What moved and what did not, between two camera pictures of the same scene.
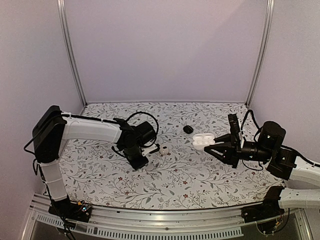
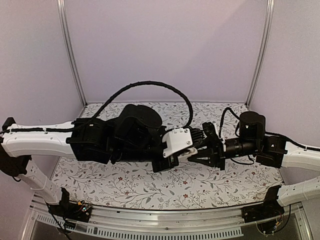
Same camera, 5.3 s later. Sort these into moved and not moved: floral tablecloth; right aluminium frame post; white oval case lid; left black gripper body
Moved: white oval case lid; left black gripper body
Not moved: right aluminium frame post; floral tablecloth
